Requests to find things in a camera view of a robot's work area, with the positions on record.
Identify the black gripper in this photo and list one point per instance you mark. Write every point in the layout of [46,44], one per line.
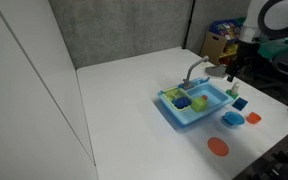
[244,54]

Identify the light green cube block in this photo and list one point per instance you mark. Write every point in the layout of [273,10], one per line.
[199,104]

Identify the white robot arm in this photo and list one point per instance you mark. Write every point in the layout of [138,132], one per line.
[266,19]

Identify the light blue toy sink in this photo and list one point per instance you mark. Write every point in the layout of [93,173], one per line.
[217,99]

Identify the small orange cup in sink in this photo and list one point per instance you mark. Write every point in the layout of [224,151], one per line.
[204,97]

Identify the cardboard toy bin box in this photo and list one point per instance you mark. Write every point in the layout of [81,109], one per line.
[221,41]

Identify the green and cream toy bottle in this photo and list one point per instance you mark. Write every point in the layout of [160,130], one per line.
[233,92]

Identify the orange plastic cup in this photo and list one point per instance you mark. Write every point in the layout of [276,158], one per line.
[253,118]

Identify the grey toy faucet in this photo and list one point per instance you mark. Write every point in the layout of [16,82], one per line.
[187,84]

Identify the blue plastic plate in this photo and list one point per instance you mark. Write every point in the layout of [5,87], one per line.
[233,118]

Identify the blue item in rack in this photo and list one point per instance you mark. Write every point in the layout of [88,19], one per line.
[181,102]

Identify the yellow-green dish rack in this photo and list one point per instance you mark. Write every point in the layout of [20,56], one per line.
[174,93]

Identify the orange plastic plate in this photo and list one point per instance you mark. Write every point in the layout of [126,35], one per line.
[218,146]

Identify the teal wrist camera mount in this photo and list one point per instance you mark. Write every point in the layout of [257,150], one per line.
[272,48]

